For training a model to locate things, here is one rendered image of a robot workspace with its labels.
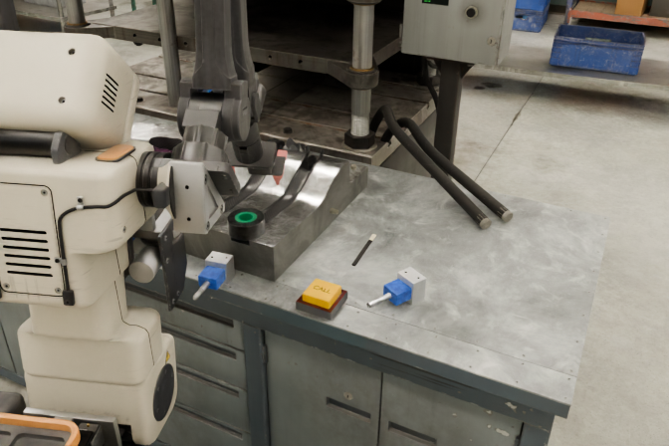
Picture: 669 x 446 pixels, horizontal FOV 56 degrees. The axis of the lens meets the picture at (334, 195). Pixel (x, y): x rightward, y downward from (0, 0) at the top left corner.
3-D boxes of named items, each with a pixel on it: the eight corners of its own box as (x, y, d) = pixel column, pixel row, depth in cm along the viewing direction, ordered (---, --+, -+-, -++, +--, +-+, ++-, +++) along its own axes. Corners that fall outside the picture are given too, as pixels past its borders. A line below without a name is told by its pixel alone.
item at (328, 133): (371, 174, 199) (371, 152, 195) (67, 105, 249) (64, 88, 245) (450, 94, 265) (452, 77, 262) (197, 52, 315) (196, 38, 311)
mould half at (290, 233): (274, 282, 136) (272, 228, 130) (177, 251, 146) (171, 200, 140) (367, 185, 176) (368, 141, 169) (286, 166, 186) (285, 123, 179)
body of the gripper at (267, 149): (229, 144, 132) (223, 120, 126) (277, 147, 131) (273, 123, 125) (223, 169, 129) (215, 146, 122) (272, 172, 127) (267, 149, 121)
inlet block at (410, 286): (375, 323, 125) (376, 301, 122) (359, 309, 129) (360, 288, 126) (424, 299, 132) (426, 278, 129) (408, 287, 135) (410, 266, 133)
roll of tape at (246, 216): (228, 222, 140) (226, 209, 139) (264, 220, 142) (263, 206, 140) (228, 242, 134) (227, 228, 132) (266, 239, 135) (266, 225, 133)
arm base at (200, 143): (148, 166, 93) (228, 171, 92) (160, 118, 96) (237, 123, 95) (166, 191, 101) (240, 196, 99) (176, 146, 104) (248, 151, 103)
